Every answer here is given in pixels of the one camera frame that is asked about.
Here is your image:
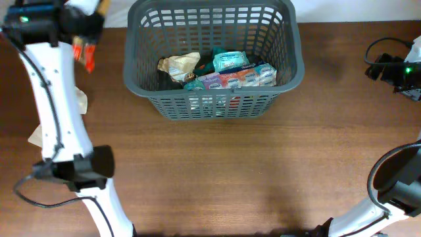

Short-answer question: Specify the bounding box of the green coffee snack bag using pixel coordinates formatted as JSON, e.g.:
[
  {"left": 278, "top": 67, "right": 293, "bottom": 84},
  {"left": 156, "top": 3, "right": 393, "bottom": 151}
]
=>
[{"left": 193, "top": 47, "right": 227, "bottom": 76}]

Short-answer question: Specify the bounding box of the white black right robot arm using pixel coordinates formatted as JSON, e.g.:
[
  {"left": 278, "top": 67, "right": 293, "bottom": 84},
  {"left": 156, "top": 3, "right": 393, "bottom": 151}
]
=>
[{"left": 305, "top": 38, "right": 420, "bottom": 236}]

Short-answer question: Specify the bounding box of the Kleenex tissue multipack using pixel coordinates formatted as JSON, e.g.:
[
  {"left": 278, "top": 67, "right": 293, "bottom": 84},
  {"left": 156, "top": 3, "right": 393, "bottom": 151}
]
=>
[{"left": 184, "top": 63, "right": 277, "bottom": 91}]

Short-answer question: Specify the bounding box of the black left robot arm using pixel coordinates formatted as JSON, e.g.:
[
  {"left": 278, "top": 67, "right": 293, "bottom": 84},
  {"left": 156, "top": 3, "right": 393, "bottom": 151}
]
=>
[{"left": 1, "top": 1, "right": 136, "bottom": 236}]

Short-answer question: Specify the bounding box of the beige brown pouch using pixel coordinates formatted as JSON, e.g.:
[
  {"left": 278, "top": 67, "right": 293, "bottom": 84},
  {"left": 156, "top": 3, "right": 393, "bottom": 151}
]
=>
[{"left": 157, "top": 52, "right": 201, "bottom": 82}]

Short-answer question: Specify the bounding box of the light blue tissue pack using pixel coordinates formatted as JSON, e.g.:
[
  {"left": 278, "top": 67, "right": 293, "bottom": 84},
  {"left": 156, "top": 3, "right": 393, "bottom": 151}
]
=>
[{"left": 213, "top": 51, "right": 249, "bottom": 72}]

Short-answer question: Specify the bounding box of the grey plastic basket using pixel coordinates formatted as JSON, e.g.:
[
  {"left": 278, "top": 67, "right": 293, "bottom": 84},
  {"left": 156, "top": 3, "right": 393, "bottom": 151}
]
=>
[{"left": 124, "top": 0, "right": 305, "bottom": 120}]

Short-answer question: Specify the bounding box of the San Remo spaghetti packet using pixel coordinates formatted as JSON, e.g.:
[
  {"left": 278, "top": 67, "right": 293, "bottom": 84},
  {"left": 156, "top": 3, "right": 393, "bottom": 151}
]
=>
[{"left": 71, "top": 0, "right": 111, "bottom": 74}]

